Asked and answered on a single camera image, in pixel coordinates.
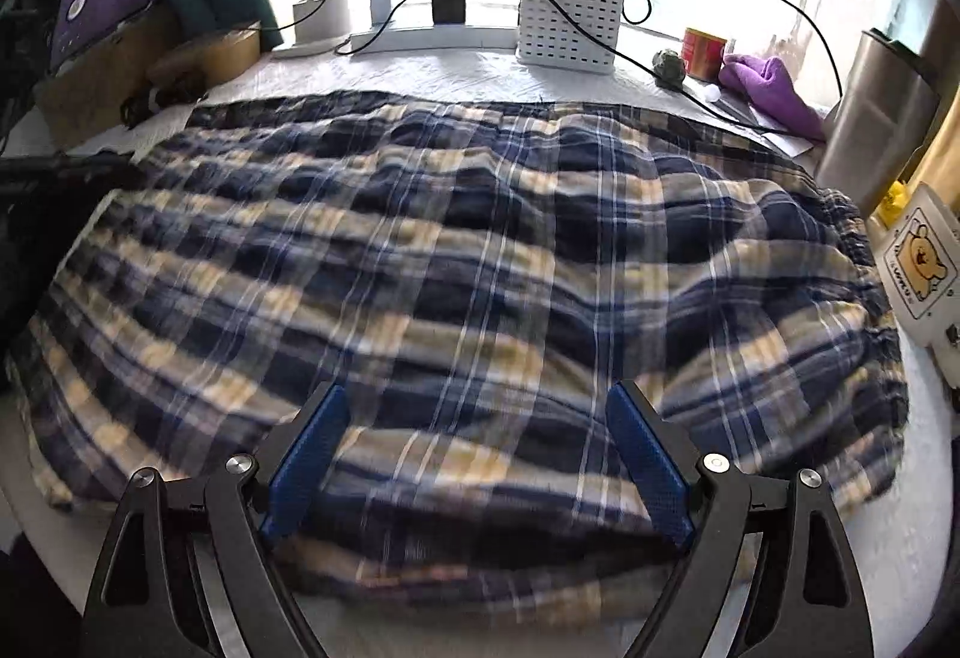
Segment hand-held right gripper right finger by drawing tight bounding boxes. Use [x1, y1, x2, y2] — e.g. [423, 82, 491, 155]
[606, 380, 875, 658]

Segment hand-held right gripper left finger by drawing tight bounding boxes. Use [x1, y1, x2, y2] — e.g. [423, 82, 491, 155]
[81, 382, 350, 658]

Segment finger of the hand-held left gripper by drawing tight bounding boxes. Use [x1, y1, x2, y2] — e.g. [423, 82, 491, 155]
[0, 151, 145, 194]

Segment navy yellow plaid pants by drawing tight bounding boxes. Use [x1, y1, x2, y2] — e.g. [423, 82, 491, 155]
[4, 89, 913, 623]

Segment brown cardboard box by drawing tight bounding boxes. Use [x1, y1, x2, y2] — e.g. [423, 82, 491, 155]
[34, 19, 188, 149]

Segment brown oval container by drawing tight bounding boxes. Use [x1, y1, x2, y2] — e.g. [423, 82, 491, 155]
[148, 23, 265, 98]

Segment white cartoon mug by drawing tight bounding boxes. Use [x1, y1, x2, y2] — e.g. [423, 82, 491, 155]
[873, 181, 960, 368]

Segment white paper sheet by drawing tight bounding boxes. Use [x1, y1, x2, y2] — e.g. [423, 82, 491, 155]
[705, 83, 820, 158]

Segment small yellow toy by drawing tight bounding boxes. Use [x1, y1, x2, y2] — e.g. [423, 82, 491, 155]
[877, 178, 917, 228]

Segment white power strip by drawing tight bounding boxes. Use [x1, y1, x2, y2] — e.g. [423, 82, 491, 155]
[349, 23, 521, 56]

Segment purple cloth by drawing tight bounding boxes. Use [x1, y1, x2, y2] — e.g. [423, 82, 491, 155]
[718, 53, 827, 142]

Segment small dark green ball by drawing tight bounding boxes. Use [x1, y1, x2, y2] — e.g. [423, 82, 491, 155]
[649, 49, 688, 89]

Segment stainless steel tumbler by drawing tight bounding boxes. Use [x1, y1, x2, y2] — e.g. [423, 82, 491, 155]
[814, 28, 943, 221]

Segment red can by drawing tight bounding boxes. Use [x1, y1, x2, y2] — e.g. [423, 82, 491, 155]
[680, 26, 729, 83]

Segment white perforated plastic basket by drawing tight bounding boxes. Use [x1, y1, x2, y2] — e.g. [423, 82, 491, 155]
[515, 0, 632, 76]

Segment black cable bundle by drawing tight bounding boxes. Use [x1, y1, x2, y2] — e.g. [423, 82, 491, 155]
[120, 79, 212, 131]

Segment long black charger cable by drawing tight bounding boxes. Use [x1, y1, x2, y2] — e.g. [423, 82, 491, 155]
[441, 0, 846, 135]

